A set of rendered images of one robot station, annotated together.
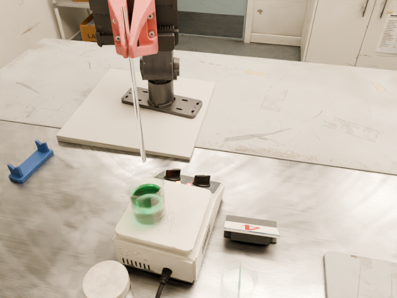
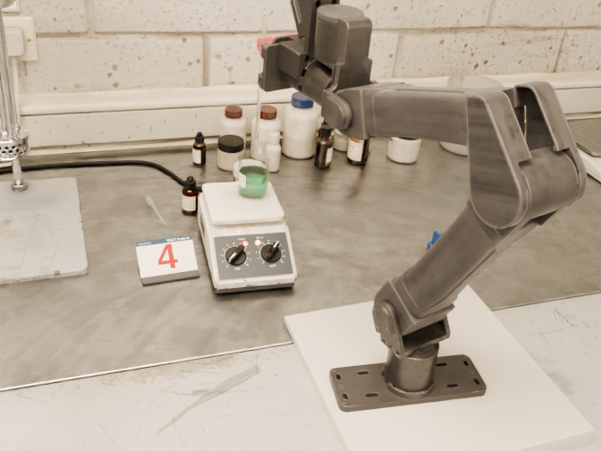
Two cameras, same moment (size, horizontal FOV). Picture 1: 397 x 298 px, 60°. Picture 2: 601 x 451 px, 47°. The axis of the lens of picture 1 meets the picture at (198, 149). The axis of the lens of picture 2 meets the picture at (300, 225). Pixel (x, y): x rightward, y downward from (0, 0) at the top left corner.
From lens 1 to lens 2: 1.28 m
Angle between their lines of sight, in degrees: 100
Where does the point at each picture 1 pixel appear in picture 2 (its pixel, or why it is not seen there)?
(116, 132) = not seen: hidden behind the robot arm
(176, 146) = (311, 322)
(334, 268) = (78, 258)
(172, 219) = (231, 195)
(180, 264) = not seen: hidden behind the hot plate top
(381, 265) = (29, 271)
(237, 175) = (210, 321)
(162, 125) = (363, 345)
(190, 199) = (227, 209)
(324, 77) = not seen: outside the picture
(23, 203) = (399, 234)
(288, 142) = (155, 398)
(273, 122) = (194, 436)
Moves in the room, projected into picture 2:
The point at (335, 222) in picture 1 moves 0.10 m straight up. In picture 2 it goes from (73, 304) to (66, 249)
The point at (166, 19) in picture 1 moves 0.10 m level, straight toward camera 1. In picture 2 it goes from (272, 67) to (232, 45)
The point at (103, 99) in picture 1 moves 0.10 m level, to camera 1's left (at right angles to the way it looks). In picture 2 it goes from (497, 355) to (546, 335)
